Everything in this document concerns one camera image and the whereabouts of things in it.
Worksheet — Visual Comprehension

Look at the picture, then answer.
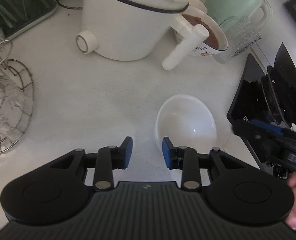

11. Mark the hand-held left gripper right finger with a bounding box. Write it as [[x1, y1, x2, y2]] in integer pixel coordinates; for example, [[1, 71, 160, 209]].
[[162, 137, 250, 190]]

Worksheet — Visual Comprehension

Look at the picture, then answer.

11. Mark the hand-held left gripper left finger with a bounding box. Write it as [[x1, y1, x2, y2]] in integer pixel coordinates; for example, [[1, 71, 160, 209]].
[[49, 136, 133, 190]]

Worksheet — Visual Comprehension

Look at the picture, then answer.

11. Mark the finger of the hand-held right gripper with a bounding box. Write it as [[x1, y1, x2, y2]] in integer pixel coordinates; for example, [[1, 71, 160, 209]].
[[249, 120, 283, 137], [232, 119, 274, 155]]

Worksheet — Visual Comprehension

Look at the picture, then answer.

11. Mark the white bowl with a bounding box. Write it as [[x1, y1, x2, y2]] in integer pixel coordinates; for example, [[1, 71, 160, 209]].
[[154, 94, 217, 171]]

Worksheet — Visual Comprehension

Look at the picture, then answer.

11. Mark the black gas stove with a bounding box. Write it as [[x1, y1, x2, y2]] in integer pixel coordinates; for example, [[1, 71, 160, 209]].
[[226, 42, 296, 181]]

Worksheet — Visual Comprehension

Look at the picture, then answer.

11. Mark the textured clear glass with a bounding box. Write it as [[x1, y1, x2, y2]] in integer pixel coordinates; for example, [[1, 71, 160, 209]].
[[212, 16, 262, 65]]

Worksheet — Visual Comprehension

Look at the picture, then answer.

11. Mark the floral mug with brown liquid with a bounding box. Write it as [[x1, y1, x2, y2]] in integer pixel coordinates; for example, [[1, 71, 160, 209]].
[[174, 5, 229, 57]]

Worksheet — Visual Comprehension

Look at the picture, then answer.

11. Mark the white enamel pot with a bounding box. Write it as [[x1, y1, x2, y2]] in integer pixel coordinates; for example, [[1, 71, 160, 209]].
[[75, 0, 215, 71]]

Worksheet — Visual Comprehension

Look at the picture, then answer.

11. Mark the light green chopstick holder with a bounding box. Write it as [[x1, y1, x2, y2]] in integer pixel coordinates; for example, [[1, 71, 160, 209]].
[[0, 0, 59, 41]]

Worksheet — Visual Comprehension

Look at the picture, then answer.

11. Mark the wire glass rack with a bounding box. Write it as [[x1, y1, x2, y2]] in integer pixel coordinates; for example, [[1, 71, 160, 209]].
[[0, 38, 35, 156]]

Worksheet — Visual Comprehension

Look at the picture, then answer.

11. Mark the clear glass in wire rack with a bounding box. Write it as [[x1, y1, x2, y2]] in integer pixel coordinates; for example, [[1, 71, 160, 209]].
[[0, 75, 26, 136]]

